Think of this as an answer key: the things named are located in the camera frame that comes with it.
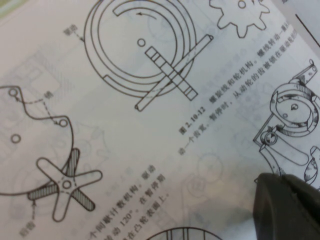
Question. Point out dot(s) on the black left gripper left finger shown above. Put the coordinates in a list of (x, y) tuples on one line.
[(272, 212)]

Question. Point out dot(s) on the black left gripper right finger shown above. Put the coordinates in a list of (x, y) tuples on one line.
[(310, 215)]

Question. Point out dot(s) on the technical book with diagrams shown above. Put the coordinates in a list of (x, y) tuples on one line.
[(150, 125)]

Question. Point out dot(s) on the green white checkered tablecloth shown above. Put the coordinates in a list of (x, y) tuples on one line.
[(5, 5)]

